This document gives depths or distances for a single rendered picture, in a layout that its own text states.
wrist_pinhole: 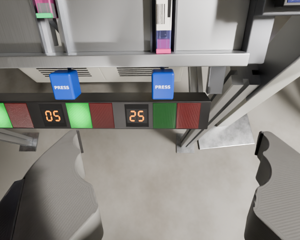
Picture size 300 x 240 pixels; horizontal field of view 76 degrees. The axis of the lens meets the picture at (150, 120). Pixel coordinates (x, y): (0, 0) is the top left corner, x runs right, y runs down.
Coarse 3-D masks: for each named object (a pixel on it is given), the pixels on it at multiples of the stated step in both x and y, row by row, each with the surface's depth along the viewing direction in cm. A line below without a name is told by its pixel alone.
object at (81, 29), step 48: (0, 0) 18; (96, 0) 18; (144, 0) 18; (192, 0) 18; (240, 0) 18; (0, 48) 21; (48, 48) 20; (96, 48) 20; (144, 48) 20; (192, 48) 20; (240, 48) 20
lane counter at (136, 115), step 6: (126, 108) 24; (132, 108) 24; (138, 108) 24; (144, 108) 24; (126, 114) 25; (132, 114) 25; (138, 114) 25; (144, 114) 24; (126, 120) 25; (132, 120) 25; (138, 120) 25; (144, 120) 25; (126, 126) 25; (132, 126) 25; (138, 126) 25; (144, 126) 25
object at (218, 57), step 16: (0, 64) 19; (16, 64) 19; (32, 64) 19; (48, 64) 19; (64, 64) 19; (80, 64) 19; (96, 64) 19; (112, 64) 19; (128, 64) 19; (144, 64) 19; (160, 64) 18; (176, 64) 18; (192, 64) 18; (208, 64) 18; (224, 64) 18; (240, 64) 18
